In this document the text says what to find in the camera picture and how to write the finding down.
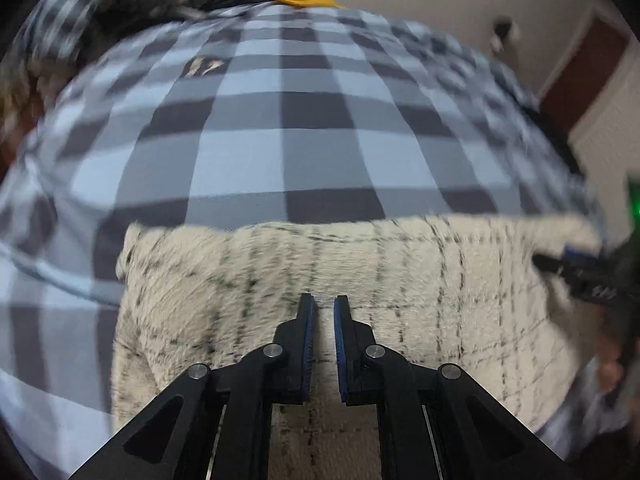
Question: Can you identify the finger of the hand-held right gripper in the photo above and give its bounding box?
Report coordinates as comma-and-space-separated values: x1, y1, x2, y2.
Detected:
532, 254, 603, 283
562, 245, 607, 264

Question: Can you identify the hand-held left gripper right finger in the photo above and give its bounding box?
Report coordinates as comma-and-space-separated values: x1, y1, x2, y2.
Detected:
332, 295, 566, 480

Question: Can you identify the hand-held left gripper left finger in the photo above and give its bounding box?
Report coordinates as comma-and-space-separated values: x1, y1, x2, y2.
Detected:
67, 292, 318, 480

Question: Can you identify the cream plaid button shirt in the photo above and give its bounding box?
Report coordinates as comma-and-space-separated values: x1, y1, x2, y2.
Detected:
112, 215, 606, 480

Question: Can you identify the person's right hand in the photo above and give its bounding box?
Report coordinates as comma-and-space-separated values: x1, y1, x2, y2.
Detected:
592, 335, 631, 396

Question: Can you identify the black cloth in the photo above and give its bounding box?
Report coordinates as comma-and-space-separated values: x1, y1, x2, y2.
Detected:
520, 100, 586, 176

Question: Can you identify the white curtain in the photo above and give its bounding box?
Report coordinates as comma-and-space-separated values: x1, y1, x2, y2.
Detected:
570, 55, 640, 181

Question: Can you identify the brown door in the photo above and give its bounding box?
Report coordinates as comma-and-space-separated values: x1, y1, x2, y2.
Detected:
540, 15, 633, 133

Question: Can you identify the blue checkered bed sheet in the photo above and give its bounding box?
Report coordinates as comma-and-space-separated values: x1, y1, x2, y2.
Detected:
0, 2, 606, 480

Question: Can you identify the crumpled checkered duvet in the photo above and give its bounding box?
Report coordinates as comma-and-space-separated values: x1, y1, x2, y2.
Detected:
10, 0, 191, 86

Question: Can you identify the white wall camera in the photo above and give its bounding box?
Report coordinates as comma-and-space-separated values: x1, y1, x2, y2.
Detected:
492, 17, 521, 53

